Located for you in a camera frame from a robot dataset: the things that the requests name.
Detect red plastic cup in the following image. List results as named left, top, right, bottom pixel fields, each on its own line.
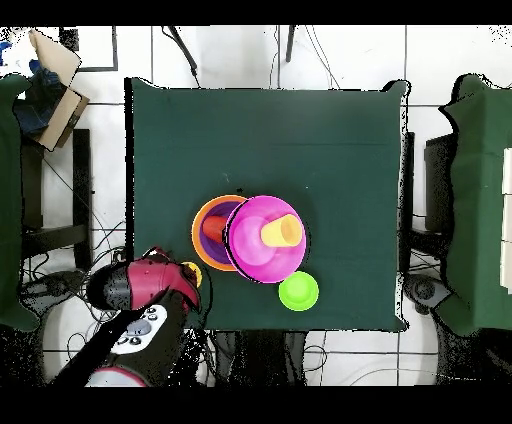
left=201, top=214, right=230, bottom=245

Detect black stool frame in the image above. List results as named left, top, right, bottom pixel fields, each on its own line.
left=19, top=127, right=94, bottom=271

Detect tangle of floor cables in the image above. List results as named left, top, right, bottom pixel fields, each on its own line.
left=19, top=219, right=219, bottom=387

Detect orange-yellow plastic cup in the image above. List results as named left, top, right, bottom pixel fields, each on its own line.
left=181, top=261, right=204, bottom=289

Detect black metal frame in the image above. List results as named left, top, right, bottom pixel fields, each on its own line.
left=58, top=25, right=120, bottom=73

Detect dark green tablecloth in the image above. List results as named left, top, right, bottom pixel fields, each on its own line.
left=124, top=76, right=411, bottom=332

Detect pale yellow plastic cup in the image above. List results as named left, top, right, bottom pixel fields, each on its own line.
left=260, top=213, right=304, bottom=248

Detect green cloth covered table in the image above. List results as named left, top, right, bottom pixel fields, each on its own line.
left=0, top=73, right=41, bottom=333
left=437, top=73, right=512, bottom=337

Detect cardboard box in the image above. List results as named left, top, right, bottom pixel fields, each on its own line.
left=27, top=28, right=91, bottom=153

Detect dark blue cloth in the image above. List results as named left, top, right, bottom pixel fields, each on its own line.
left=11, top=59, right=67, bottom=139

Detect white blocks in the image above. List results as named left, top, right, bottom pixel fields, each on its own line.
left=499, top=146, right=512, bottom=295

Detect purple plastic bowl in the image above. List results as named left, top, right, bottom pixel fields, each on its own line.
left=198, top=200, right=243, bottom=265

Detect small green plastic bowl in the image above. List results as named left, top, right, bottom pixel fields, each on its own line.
left=278, top=270, right=320, bottom=312

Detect black tripod leg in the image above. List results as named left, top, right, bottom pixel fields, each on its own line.
left=284, top=25, right=298, bottom=64
left=161, top=25, right=202, bottom=89

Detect pink plastic bowl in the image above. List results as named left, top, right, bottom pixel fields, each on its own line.
left=225, top=194, right=308, bottom=285

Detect black chair base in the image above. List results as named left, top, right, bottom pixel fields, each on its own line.
left=19, top=269, right=87, bottom=317
left=403, top=273, right=453, bottom=315

